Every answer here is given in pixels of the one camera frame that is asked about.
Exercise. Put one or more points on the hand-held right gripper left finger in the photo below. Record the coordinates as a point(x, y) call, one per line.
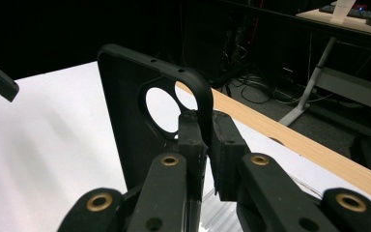
point(193, 154)

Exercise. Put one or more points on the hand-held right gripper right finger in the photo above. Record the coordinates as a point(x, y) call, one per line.
point(227, 151)

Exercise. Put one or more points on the clear plastic tray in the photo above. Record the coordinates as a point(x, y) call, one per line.
point(219, 216)

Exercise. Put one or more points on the white-legged desk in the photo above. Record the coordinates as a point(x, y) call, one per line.
point(315, 77)

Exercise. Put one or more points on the black chair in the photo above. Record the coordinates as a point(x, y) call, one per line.
point(370, 154)

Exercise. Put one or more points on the white stand on desk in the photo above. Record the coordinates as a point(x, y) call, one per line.
point(343, 11)

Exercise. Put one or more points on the black keyboard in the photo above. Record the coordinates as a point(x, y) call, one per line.
point(367, 13)

